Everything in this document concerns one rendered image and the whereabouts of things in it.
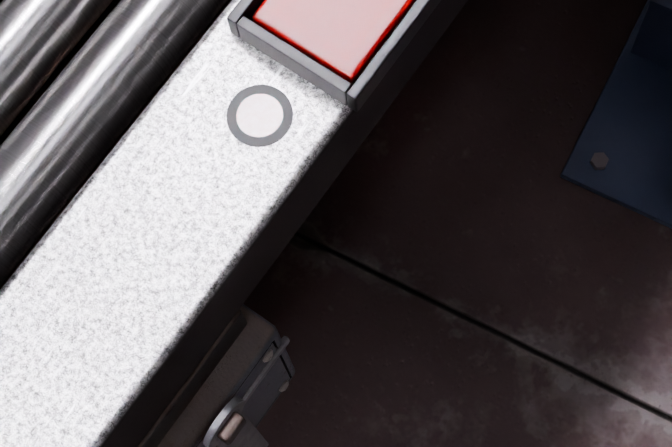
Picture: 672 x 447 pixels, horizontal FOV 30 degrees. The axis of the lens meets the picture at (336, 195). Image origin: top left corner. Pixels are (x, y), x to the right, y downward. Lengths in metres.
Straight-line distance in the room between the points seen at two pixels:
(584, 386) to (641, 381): 0.07
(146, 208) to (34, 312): 0.07
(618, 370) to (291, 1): 0.98
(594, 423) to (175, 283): 0.97
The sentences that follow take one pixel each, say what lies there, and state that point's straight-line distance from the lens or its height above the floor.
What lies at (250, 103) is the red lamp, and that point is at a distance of 0.60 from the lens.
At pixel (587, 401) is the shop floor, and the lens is 1.50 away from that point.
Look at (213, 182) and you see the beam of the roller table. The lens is 0.59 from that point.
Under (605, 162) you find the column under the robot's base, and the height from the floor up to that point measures 0.02.
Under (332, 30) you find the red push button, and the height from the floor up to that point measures 0.93.
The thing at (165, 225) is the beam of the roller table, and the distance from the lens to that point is 0.59.
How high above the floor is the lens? 1.47
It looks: 71 degrees down
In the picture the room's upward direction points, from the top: 10 degrees counter-clockwise
